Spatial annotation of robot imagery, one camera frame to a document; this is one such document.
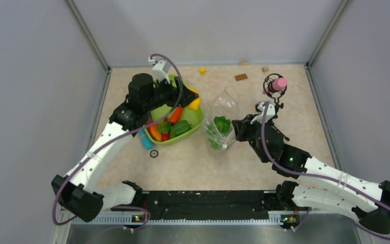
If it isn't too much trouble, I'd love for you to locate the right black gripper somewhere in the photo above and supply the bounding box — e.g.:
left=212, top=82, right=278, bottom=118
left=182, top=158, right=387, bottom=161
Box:
left=232, top=114, right=269, bottom=163

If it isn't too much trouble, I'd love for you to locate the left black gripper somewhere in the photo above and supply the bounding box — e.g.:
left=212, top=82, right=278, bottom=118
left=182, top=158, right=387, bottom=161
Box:
left=144, top=75, right=199, bottom=112

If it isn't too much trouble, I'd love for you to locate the yellow toy lemon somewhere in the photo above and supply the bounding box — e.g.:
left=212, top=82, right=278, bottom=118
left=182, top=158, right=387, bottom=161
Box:
left=186, top=87, right=201, bottom=111

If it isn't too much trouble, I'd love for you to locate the green toy lettuce leaf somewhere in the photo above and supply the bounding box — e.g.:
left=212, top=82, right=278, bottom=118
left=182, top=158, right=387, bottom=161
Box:
left=213, top=116, right=231, bottom=134

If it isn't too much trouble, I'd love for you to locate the clear zip top bag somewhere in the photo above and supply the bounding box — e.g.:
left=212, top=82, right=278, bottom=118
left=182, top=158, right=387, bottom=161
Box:
left=203, top=88, right=239, bottom=151

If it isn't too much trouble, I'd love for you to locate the orange toy carrot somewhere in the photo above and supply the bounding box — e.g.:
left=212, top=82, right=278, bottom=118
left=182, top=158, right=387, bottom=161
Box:
left=169, top=107, right=184, bottom=125

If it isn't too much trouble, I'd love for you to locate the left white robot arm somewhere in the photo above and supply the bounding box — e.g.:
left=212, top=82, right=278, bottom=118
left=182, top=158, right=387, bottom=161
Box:
left=51, top=73, right=201, bottom=225

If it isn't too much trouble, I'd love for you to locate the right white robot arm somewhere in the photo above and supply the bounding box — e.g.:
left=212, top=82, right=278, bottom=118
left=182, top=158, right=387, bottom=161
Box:
left=232, top=114, right=390, bottom=235

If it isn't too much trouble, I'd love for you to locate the green plastic bowl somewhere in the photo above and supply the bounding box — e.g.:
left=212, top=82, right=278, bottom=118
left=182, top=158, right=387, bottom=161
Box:
left=141, top=74, right=205, bottom=146

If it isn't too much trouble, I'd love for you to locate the green toy pepper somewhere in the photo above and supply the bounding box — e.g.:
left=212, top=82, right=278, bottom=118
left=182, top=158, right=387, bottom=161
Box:
left=171, top=120, right=191, bottom=137

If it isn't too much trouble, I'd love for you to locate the red toy chili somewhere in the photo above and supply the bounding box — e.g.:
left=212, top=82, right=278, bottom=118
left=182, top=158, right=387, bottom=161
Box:
left=161, top=133, right=170, bottom=142

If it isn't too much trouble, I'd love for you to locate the orange toy fruit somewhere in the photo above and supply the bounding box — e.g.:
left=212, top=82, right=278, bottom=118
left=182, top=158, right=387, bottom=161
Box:
left=147, top=120, right=162, bottom=142

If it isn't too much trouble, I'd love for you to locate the brown toy brick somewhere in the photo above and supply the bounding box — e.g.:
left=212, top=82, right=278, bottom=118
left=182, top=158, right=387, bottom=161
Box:
left=235, top=73, right=248, bottom=81

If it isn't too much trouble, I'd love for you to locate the pink microphone on tripod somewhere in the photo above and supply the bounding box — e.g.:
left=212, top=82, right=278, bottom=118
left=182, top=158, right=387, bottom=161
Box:
left=263, top=73, right=288, bottom=111

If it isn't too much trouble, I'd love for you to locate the cyan toy piece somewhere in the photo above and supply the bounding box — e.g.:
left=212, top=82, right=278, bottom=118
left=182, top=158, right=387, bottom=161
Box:
left=138, top=130, right=154, bottom=150

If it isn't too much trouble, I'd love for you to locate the tan wooden block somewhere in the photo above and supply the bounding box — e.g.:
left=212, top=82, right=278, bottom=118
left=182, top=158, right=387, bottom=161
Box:
left=262, top=66, right=269, bottom=73

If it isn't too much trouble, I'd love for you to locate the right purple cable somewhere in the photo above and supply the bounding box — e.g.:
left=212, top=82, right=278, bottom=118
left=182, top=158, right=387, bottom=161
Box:
left=261, top=102, right=390, bottom=242

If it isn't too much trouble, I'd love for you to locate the purple cable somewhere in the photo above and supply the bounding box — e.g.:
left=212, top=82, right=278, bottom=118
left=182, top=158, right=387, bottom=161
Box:
left=52, top=53, right=184, bottom=226
left=261, top=102, right=390, bottom=242

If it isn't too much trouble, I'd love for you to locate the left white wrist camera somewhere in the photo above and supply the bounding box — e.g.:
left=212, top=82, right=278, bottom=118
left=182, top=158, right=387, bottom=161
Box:
left=148, top=57, right=171, bottom=84

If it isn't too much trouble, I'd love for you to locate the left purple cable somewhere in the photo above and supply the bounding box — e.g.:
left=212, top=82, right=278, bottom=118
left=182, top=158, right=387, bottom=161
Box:
left=52, top=53, right=184, bottom=226

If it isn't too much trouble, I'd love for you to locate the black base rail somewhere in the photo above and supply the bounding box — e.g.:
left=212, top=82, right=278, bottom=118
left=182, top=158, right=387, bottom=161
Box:
left=133, top=190, right=284, bottom=221

